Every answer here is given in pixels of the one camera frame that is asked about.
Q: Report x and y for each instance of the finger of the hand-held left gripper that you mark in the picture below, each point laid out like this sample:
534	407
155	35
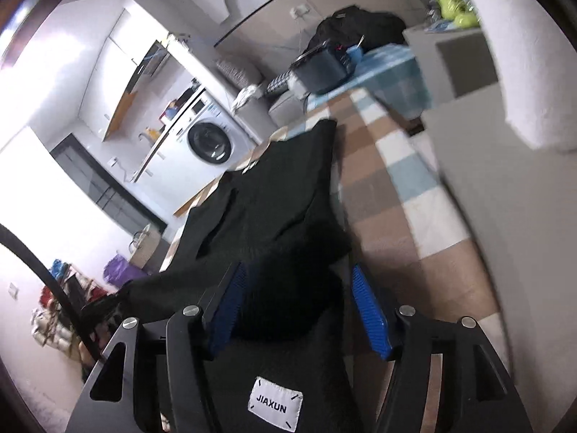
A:
101	309

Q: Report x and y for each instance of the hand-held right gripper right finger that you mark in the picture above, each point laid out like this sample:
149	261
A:
367	311

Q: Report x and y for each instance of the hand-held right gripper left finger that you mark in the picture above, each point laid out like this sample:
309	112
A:
232	306

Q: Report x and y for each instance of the black knit garment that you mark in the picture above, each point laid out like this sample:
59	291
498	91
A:
270	198

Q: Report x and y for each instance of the purple bag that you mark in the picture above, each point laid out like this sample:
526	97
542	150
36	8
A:
119	270

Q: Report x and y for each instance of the shoe rack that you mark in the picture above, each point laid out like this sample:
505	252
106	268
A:
58	320

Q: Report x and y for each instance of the woven basket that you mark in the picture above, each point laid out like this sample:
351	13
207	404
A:
146	243

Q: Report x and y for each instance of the checkered blanket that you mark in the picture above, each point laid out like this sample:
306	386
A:
383	180

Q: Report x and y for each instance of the grey low cabinet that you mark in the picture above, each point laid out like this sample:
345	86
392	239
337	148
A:
496	212

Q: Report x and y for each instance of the white washing machine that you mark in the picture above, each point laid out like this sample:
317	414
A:
209	142

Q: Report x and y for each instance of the metal faucet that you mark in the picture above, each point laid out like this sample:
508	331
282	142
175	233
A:
143	136

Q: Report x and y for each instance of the yellow bottle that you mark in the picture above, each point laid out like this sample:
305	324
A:
153	133

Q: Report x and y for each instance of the grey sofa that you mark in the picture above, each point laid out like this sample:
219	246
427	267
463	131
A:
288	108

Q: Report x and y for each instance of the white cloth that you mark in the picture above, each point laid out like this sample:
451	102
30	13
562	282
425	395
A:
245	97

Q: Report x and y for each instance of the black and white checked pillow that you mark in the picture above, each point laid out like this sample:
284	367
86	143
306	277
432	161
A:
275	83

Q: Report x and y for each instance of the black rice cooker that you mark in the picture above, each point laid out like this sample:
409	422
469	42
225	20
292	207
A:
320	72

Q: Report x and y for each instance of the range hood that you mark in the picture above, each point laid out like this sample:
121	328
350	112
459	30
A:
148	65

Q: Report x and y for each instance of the blue cup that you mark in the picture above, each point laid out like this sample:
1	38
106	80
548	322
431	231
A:
354	54

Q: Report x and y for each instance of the grey side cabinet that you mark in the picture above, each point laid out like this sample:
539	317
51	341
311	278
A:
460	63

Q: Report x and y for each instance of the black bag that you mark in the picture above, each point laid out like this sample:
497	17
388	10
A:
360	25

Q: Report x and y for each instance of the white pillar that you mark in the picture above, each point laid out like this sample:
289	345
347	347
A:
509	54

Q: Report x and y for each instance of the green teapot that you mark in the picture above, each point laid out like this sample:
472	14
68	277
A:
450	7

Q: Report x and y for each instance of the white wall cabinet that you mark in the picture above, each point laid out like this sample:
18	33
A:
112	63

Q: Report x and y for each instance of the wall socket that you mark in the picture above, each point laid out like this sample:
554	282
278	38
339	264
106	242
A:
301	11

